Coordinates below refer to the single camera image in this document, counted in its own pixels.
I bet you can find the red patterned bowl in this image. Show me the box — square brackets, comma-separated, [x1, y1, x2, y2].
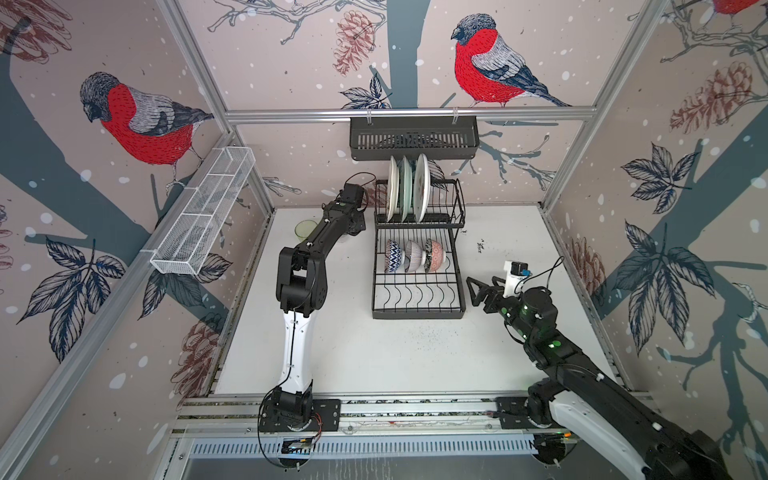
[424, 239, 445, 273]

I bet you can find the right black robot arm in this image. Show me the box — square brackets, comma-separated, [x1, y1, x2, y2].
[467, 278, 730, 479]

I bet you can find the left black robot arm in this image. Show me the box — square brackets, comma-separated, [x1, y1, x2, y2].
[260, 183, 368, 431]

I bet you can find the black two-tier dish rack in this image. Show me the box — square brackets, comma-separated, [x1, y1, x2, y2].
[372, 180, 466, 320]

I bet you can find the white plate left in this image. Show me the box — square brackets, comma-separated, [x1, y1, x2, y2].
[386, 156, 400, 221]

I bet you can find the white plate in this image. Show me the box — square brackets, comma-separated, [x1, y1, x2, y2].
[386, 156, 400, 221]
[413, 153, 431, 223]

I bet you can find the pale green plate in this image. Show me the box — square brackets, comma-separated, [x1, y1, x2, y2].
[400, 157, 413, 223]

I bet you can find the white plate right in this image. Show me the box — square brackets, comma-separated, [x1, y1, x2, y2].
[413, 153, 431, 223]

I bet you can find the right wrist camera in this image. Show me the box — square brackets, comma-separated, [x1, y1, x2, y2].
[503, 261, 530, 298]

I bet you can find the horizontal aluminium frame bar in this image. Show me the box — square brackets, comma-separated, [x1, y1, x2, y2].
[224, 106, 597, 125]

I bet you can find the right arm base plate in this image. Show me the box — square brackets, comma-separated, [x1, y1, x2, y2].
[487, 396, 567, 431]

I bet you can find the black hanging wall basket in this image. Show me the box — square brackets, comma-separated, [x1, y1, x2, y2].
[349, 116, 479, 161]

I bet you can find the white wire wall basket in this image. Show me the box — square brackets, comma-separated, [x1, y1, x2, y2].
[150, 146, 255, 275]

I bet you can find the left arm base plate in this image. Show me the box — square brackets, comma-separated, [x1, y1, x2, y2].
[258, 399, 341, 433]

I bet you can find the aluminium mounting rail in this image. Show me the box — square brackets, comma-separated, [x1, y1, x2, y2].
[171, 391, 557, 437]

